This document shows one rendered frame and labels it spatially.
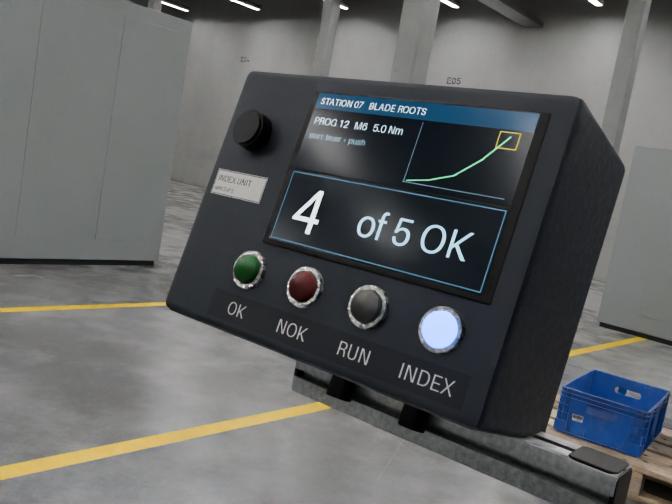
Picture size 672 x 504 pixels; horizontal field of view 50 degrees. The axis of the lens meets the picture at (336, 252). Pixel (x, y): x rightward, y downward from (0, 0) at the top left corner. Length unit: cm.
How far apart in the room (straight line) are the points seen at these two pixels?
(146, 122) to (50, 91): 91
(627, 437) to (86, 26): 491
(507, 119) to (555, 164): 4
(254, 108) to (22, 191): 566
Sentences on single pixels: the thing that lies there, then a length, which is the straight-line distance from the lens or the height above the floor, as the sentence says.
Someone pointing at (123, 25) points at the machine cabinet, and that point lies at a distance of 654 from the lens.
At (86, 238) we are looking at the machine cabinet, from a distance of 651.
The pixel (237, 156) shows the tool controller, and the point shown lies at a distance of 53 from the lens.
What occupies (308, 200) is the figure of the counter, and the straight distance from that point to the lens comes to 48.
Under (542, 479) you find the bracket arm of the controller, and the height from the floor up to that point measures 104.
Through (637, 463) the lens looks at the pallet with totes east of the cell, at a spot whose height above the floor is 15.
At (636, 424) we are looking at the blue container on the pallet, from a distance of 359.
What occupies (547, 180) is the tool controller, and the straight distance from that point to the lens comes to 41.
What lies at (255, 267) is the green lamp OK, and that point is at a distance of 48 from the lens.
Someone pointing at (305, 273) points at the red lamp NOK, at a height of 113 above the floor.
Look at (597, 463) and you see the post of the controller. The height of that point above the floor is 106.
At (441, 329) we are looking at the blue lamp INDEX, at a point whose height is 112.
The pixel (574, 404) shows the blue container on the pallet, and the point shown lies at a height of 30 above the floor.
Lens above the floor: 119
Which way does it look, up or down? 7 degrees down
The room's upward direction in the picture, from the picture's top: 10 degrees clockwise
